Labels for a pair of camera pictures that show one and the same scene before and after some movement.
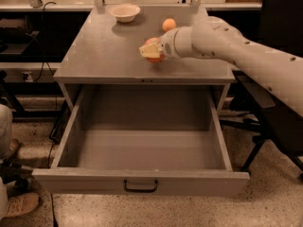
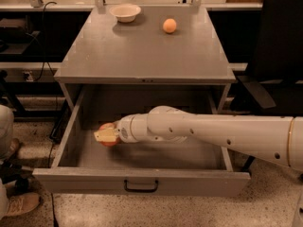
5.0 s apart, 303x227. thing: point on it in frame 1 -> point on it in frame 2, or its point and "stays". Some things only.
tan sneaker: (22, 203) stays
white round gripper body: (168, 45) -> (125, 130)
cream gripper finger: (152, 50) -> (108, 134)
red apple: (156, 41) -> (109, 144)
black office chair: (266, 119) stays
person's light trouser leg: (6, 147) stays
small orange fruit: (169, 24) stays
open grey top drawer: (144, 141) stays
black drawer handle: (125, 185) stays
